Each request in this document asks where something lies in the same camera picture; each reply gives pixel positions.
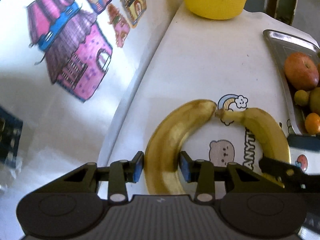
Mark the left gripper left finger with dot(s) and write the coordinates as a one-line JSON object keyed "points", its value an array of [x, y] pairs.
{"points": [[117, 175]]}

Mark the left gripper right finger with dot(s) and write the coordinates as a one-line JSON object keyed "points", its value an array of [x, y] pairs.
{"points": [[205, 175]]}

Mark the small orange tangerine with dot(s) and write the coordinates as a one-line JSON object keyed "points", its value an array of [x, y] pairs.
{"points": [[312, 124]]}

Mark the yellow banana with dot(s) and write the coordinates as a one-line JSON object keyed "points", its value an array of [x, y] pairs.
{"points": [[265, 129]]}

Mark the brown spotted banana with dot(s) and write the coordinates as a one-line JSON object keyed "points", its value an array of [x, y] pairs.
{"points": [[161, 154]]}

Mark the small brown longan fruit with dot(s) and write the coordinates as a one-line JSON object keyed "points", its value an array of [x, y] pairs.
{"points": [[301, 97]]}

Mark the brown kiwi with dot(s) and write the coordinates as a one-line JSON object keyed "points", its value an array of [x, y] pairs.
{"points": [[314, 100]]}

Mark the red apple front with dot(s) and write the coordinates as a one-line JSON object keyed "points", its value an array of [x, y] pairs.
{"points": [[301, 71]]}

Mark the metal tray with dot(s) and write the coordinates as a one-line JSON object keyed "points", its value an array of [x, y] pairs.
{"points": [[281, 45]]}

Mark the houses drawing paper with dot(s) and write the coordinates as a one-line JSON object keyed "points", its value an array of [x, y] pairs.
{"points": [[67, 65]]}

